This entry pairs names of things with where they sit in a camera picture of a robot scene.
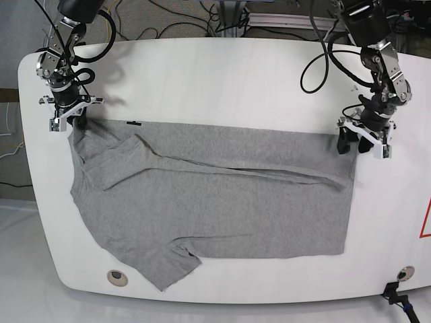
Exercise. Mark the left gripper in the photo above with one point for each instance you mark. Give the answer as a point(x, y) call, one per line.
point(367, 123)

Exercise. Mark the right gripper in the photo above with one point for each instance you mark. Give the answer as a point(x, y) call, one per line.
point(69, 101)

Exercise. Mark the grey t-shirt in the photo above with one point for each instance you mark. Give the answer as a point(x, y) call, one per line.
point(161, 196)

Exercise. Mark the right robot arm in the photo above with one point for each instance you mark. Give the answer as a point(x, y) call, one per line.
point(55, 65)

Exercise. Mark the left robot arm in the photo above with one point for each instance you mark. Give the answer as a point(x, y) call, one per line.
point(368, 27)

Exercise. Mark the red triangle sticker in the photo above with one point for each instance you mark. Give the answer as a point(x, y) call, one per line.
point(425, 229)

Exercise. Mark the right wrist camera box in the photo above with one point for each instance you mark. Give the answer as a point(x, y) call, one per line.
point(57, 124)

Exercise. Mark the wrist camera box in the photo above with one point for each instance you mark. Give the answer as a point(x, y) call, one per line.
point(57, 124)
point(382, 151)

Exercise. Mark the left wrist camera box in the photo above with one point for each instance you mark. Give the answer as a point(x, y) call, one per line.
point(382, 151)

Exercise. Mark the right table cable grommet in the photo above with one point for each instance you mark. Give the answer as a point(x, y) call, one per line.
point(406, 273)

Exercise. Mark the table cable grommet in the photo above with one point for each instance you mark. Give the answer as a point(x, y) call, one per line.
point(406, 273)
point(117, 278)

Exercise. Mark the black clamp with cable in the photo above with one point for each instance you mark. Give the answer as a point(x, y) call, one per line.
point(391, 295)

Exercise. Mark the aluminium frame rail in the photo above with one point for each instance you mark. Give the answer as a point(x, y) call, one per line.
point(270, 20)

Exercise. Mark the left table cable grommet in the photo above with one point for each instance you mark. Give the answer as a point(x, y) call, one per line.
point(117, 278)

